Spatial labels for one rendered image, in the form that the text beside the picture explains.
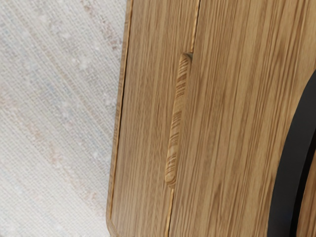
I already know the wooden drawer cabinet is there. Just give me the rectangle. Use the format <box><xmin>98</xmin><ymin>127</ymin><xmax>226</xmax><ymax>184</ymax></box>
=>
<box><xmin>106</xmin><ymin>0</ymin><xmax>316</xmax><ymax>237</ymax></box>

